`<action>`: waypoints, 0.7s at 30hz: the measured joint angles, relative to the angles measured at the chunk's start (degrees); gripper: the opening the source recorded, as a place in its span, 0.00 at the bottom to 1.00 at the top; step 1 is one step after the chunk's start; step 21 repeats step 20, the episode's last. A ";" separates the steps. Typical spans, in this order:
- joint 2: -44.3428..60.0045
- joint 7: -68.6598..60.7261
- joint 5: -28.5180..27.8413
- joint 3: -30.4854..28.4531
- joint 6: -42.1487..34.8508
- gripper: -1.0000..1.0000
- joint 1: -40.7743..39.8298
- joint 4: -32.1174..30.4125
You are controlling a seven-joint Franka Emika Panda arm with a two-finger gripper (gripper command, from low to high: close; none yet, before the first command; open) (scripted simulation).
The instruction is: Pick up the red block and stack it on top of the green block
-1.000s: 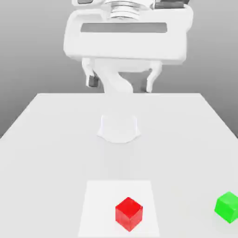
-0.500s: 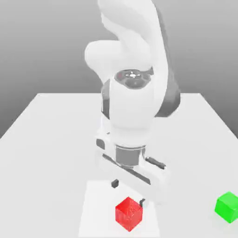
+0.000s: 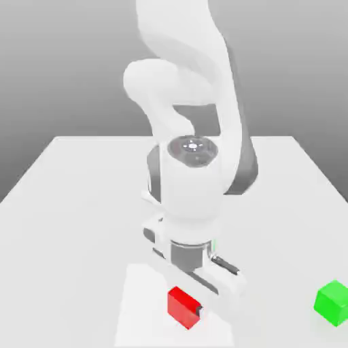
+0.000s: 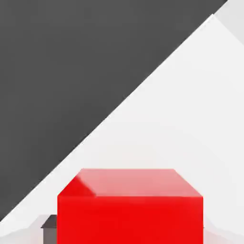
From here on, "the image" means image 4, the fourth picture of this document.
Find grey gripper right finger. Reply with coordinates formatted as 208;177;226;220
203;219;244;244

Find small red cube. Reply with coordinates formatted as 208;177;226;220
57;168;204;244

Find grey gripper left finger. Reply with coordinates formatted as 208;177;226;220
0;214;58;244

